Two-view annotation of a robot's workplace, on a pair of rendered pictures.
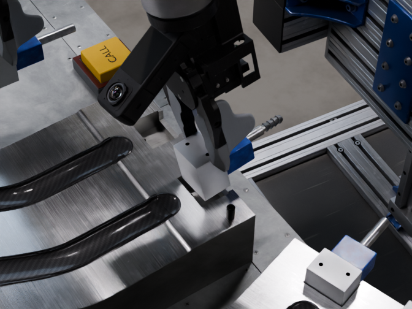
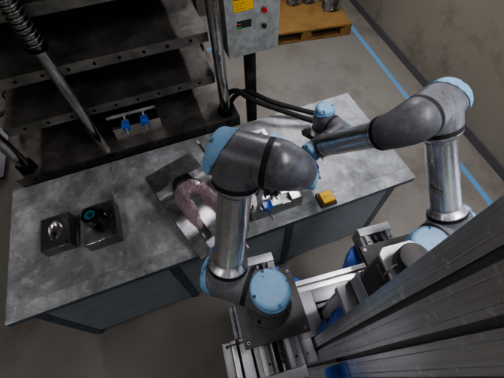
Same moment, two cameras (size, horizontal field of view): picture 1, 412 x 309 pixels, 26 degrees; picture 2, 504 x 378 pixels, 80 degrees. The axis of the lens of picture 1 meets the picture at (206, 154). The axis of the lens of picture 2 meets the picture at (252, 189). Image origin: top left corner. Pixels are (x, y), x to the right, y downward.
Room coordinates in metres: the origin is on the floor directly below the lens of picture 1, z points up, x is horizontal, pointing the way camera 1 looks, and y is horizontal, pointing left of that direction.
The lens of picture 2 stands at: (0.80, -0.67, 2.12)
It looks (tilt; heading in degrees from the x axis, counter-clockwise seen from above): 58 degrees down; 105
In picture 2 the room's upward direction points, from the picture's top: 3 degrees counter-clockwise
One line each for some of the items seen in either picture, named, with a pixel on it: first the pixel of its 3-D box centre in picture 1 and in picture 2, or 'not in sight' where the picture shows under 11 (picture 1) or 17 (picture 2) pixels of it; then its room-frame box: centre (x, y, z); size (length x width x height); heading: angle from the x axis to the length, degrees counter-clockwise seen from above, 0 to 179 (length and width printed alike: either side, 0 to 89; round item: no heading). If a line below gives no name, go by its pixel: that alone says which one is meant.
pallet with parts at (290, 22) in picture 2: not in sight; (298, 10); (0.46, 3.10, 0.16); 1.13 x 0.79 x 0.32; 28
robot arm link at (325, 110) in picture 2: not in sight; (323, 117); (0.86, 0.24, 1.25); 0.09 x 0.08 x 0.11; 140
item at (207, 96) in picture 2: not in sight; (126, 103); (-0.39, 0.63, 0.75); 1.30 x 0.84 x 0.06; 34
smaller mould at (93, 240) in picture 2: not in sight; (102, 224); (-0.06, -0.24, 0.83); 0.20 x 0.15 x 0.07; 124
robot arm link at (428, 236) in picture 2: not in sight; (423, 250); (1.23, -0.23, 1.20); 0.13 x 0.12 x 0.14; 50
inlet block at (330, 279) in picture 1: (355, 255); not in sight; (0.59, -0.17, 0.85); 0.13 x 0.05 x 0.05; 141
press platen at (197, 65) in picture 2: not in sight; (108, 64); (-0.41, 0.67, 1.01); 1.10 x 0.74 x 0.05; 34
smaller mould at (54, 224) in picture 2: not in sight; (58, 233); (-0.25, -0.32, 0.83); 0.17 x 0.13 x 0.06; 124
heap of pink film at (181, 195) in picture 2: not in sight; (196, 199); (0.35, -0.04, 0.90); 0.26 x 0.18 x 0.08; 141
